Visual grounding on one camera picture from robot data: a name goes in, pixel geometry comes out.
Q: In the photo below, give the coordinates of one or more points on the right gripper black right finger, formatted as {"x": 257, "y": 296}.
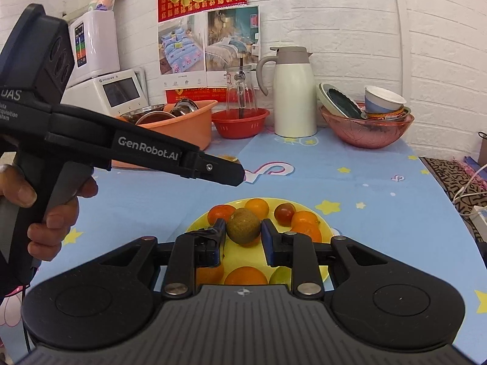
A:
{"x": 376, "y": 299}

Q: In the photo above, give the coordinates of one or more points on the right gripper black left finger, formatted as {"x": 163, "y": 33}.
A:
{"x": 113, "y": 297}

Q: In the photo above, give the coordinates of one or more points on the large orange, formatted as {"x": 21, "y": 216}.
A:
{"x": 308, "y": 229}
{"x": 246, "y": 276}

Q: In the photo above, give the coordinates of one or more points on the small red fruit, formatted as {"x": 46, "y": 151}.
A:
{"x": 284, "y": 213}

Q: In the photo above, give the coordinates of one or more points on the large orange front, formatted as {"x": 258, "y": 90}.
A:
{"x": 246, "y": 276}

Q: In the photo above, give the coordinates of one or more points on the brown longan fruit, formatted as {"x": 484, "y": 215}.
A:
{"x": 243, "y": 226}

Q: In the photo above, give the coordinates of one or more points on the yellow-orange citrus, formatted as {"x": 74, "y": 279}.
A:
{"x": 259, "y": 207}

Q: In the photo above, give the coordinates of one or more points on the person's left hand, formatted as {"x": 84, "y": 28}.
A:
{"x": 45, "y": 237}

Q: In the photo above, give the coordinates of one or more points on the white appliance with screen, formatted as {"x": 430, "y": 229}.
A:
{"x": 114, "y": 94}

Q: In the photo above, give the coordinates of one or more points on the steel bowl in basket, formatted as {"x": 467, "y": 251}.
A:
{"x": 148, "y": 114}

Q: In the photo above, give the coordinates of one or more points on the green fruit on plate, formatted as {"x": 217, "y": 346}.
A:
{"x": 281, "y": 276}

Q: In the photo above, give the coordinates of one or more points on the white water purifier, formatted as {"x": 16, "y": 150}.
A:
{"x": 94, "y": 43}

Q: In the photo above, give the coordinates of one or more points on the light blue patterned tablecloth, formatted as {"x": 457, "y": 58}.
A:
{"x": 386, "y": 199}

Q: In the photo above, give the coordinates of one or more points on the small orange on plate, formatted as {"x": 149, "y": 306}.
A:
{"x": 304, "y": 216}
{"x": 223, "y": 211}

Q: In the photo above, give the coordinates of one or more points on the orange plastic basket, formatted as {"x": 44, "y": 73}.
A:
{"x": 194, "y": 127}

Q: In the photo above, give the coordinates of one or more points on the white power strip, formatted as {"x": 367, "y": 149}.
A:
{"x": 479, "y": 219}

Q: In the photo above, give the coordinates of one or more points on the leopard pattern cloth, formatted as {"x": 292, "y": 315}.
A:
{"x": 452, "y": 175}

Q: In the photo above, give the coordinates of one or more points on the bedding advertisement poster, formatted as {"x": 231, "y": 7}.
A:
{"x": 198, "y": 50}

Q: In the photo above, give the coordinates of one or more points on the pink glass bowl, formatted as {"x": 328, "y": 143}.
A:
{"x": 368, "y": 134}

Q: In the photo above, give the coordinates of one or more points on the cardboard box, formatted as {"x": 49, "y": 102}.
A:
{"x": 482, "y": 160}

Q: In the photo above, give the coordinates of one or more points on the red plastic basket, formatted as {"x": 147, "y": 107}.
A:
{"x": 230, "y": 126}

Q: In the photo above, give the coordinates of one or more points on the clear glass pitcher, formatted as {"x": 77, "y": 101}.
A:
{"x": 240, "y": 95}

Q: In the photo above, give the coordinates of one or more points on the blue white ceramic bowl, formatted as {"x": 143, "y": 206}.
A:
{"x": 379, "y": 100}

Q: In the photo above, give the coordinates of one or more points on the white green plate in bowl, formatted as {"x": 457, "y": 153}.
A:
{"x": 338, "y": 103}

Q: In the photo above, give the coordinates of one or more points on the white thermos jug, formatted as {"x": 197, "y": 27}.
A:
{"x": 294, "y": 91}

